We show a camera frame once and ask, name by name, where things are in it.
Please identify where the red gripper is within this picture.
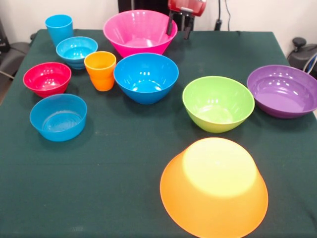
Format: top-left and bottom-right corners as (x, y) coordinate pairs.
(166, 0), (207, 40)

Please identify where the large pink bowl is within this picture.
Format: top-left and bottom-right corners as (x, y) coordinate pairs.
(103, 9), (178, 59)

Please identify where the large orange bowl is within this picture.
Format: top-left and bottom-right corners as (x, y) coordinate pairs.
(159, 137), (269, 238)

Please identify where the green bowl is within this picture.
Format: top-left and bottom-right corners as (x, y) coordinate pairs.
(182, 75), (256, 133)

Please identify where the orange cup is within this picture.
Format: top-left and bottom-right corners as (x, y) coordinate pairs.
(84, 51), (117, 92)

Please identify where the small ribbed cyan bowl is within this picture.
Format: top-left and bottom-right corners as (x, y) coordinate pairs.
(55, 36), (99, 70)

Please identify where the blue cup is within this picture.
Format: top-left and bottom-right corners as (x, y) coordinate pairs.
(45, 14), (74, 48)

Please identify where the purple bowl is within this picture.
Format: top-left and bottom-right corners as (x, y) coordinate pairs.
(246, 64), (317, 119)

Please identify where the small crimson bowl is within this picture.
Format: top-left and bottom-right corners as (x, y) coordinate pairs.
(22, 61), (72, 98)

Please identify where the translucent blue bowl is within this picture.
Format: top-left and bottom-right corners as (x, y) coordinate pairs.
(29, 93), (88, 142)

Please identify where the dark green tablecloth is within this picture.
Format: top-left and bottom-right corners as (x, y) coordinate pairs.
(0, 29), (317, 238)

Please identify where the black hanging cable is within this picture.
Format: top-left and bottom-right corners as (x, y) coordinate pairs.
(214, 0), (232, 32)

